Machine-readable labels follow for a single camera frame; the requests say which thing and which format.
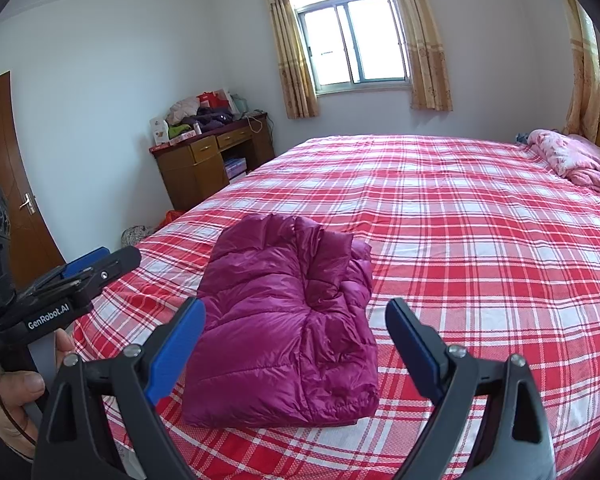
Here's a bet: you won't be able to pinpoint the magenta puffer jacket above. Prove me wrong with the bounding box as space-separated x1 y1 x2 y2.
182 214 379 428

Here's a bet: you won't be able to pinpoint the left hand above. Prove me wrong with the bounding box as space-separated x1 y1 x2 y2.
0 327 77 461

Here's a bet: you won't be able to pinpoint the patterned bag on floor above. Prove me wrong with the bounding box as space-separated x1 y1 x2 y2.
121 226 156 247

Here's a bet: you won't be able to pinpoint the orange plastic bag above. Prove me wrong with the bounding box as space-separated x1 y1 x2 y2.
157 210 184 230

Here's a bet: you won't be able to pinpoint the brown wooden door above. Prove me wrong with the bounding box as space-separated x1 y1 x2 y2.
0 73 65 288

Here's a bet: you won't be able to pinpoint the brown wooden desk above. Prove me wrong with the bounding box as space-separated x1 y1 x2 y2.
149 113 275 211

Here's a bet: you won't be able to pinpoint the books in desk shelf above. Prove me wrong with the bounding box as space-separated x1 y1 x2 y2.
224 158 248 181

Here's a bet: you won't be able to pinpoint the clutter pile on desk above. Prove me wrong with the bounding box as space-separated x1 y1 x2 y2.
150 89 247 146

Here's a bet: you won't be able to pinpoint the pink folded quilt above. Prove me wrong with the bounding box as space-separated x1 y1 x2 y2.
527 129 600 193

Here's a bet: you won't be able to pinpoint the left beige curtain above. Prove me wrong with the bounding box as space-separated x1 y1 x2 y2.
266 0 320 119

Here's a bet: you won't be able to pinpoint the beige curtain near headboard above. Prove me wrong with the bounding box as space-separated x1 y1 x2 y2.
565 0 600 142

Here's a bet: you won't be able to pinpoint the right beige curtain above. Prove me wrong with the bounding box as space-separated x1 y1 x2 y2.
396 0 453 113

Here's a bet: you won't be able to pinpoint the side window with aluminium frame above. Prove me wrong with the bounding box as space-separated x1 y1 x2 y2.
291 0 410 94

